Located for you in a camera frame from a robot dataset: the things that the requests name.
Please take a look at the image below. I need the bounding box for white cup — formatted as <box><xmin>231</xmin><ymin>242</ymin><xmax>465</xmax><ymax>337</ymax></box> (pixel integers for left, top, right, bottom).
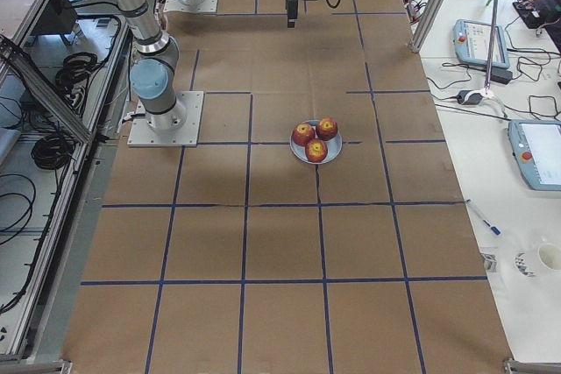
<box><xmin>538</xmin><ymin>243</ymin><xmax>561</xmax><ymax>271</ymax></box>

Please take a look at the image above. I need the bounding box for teach pendant tablet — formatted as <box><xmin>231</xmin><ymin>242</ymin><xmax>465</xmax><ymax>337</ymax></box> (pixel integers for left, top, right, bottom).
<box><xmin>453</xmin><ymin>19</ymin><xmax>510</xmax><ymax>69</ymax></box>
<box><xmin>508</xmin><ymin>120</ymin><xmax>560</xmax><ymax>192</ymax></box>

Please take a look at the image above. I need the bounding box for red apple on plate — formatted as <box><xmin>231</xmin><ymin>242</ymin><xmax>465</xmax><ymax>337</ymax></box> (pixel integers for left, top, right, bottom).
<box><xmin>316</xmin><ymin>117</ymin><xmax>338</xmax><ymax>141</ymax></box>
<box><xmin>304</xmin><ymin>138</ymin><xmax>329</xmax><ymax>163</ymax></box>
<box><xmin>291</xmin><ymin>123</ymin><xmax>316</xmax><ymax>147</ymax></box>

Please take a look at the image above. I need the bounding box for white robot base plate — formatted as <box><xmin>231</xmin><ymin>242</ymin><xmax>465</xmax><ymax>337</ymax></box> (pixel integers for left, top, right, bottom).
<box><xmin>127</xmin><ymin>91</ymin><xmax>204</xmax><ymax>147</ymax></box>

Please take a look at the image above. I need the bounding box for blue white pen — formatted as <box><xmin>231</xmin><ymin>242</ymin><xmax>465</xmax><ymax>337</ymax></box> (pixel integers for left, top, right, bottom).
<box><xmin>465</xmin><ymin>199</ymin><xmax>501</xmax><ymax>236</ymax></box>

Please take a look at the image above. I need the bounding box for light blue plate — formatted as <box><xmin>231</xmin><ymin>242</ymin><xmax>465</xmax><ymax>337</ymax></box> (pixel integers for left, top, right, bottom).
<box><xmin>290</xmin><ymin>117</ymin><xmax>343</xmax><ymax>164</ymax></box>

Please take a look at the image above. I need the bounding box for reacher stick green tip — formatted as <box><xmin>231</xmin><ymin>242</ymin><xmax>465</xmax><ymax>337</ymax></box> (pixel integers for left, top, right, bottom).
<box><xmin>482</xmin><ymin>0</ymin><xmax>499</xmax><ymax>102</ymax></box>

